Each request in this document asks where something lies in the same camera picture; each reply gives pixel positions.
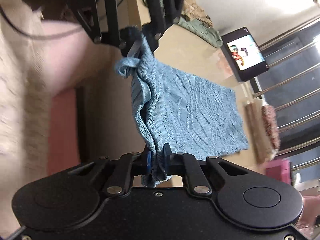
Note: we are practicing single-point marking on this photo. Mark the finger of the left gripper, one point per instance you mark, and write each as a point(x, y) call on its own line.
point(135, 48)

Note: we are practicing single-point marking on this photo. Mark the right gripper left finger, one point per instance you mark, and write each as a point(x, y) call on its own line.
point(148, 159)

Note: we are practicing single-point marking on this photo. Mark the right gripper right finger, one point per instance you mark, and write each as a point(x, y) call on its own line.
point(167, 153)

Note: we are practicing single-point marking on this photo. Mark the blue knitted garment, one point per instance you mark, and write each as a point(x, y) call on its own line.
point(189, 113)

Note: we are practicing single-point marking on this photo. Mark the beige lace cloth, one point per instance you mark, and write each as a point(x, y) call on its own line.
point(192, 11)

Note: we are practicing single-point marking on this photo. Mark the stack of folded beige blankets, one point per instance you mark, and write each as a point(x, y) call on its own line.
point(262, 145)

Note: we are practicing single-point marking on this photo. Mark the floral folded cloth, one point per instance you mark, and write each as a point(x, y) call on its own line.
point(271, 126)

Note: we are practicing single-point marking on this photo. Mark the black tablet with stand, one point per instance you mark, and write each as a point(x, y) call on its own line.
point(243, 55)

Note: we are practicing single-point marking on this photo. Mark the magenta small box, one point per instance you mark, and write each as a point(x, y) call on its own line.
point(279, 169)

